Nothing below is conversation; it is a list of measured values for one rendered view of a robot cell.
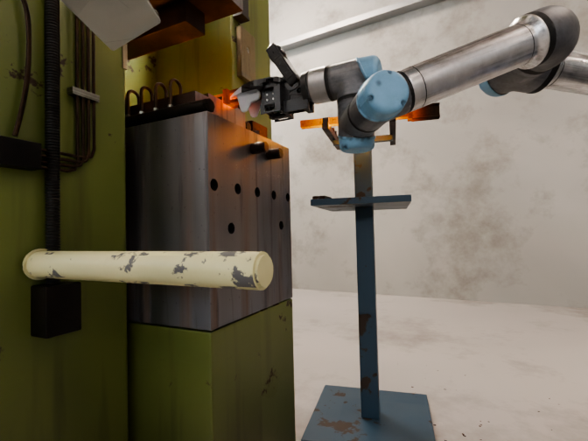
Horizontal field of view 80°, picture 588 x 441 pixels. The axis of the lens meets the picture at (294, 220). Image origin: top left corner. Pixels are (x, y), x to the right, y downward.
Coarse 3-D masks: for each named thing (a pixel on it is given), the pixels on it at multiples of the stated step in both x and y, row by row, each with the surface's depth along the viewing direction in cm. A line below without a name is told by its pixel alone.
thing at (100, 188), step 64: (0, 0) 57; (0, 64) 56; (64, 64) 66; (0, 128) 56; (64, 128) 65; (0, 192) 56; (64, 192) 65; (0, 256) 55; (0, 320) 55; (0, 384) 55; (64, 384) 64
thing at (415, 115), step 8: (432, 104) 108; (416, 112) 109; (424, 112) 109; (432, 112) 108; (304, 120) 118; (312, 120) 117; (320, 120) 116; (336, 120) 115; (408, 120) 112; (416, 120) 110; (424, 120) 110; (304, 128) 119; (312, 128) 120
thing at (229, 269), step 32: (32, 256) 58; (64, 256) 54; (96, 256) 51; (128, 256) 48; (160, 256) 46; (192, 256) 44; (224, 256) 42; (256, 256) 40; (224, 288) 43; (256, 288) 40
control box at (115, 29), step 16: (64, 0) 38; (80, 0) 39; (96, 0) 40; (112, 0) 41; (128, 0) 43; (144, 0) 44; (80, 16) 41; (96, 16) 42; (112, 16) 43; (128, 16) 45; (144, 16) 46; (96, 32) 44; (112, 32) 46; (128, 32) 47; (112, 48) 48
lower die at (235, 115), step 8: (176, 96) 80; (184, 96) 79; (192, 96) 78; (200, 96) 79; (208, 96) 82; (144, 104) 84; (152, 104) 83; (160, 104) 82; (176, 104) 80; (216, 104) 84; (224, 104) 87; (136, 112) 85; (216, 112) 84; (224, 112) 87; (232, 112) 90; (240, 112) 93; (232, 120) 90; (240, 120) 93
